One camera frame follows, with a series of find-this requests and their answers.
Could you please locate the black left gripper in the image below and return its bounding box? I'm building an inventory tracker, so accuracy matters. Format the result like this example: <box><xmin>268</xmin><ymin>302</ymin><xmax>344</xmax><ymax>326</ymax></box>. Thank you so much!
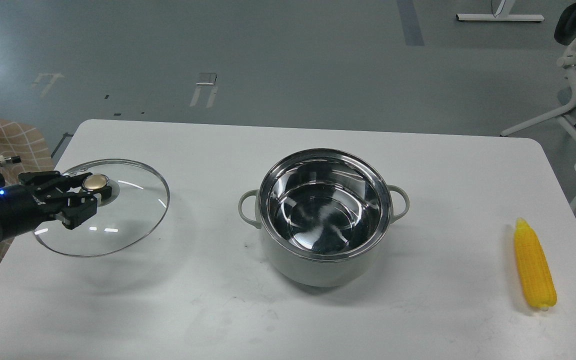
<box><xmin>0</xmin><ymin>171</ymin><xmax>99</xmax><ymax>242</ymax></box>

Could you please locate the yellow corn cob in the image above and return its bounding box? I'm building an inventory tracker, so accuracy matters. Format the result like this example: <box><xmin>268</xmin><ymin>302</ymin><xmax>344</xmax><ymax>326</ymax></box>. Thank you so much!
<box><xmin>513</xmin><ymin>218</ymin><xmax>558</xmax><ymax>312</ymax></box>

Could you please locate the glass lid with gold knob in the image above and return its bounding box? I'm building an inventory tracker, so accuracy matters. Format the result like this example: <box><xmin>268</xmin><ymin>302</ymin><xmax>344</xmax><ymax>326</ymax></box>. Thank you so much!
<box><xmin>33</xmin><ymin>158</ymin><xmax>170</xmax><ymax>258</ymax></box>

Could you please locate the white steel cooking pot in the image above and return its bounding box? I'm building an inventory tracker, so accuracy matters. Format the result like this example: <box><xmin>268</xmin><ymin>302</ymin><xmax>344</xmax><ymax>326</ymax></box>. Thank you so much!
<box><xmin>237</xmin><ymin>148</ymin><xmax>410</xmax><ymax>288</ymax></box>

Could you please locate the white desk leg base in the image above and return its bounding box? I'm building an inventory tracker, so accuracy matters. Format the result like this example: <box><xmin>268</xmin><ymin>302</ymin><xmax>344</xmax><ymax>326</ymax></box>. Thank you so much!
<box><xmin>455</xmin><ymin>0</ymin><xmax>546</xmax><ymax>23</ymax></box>

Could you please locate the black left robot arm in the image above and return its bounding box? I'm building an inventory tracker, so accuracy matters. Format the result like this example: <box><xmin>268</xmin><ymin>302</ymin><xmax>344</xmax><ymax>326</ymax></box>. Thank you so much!
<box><xmin>0</xmin><ymin>156</ymin><xmax>113</xmax><ymax>242</ymax></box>

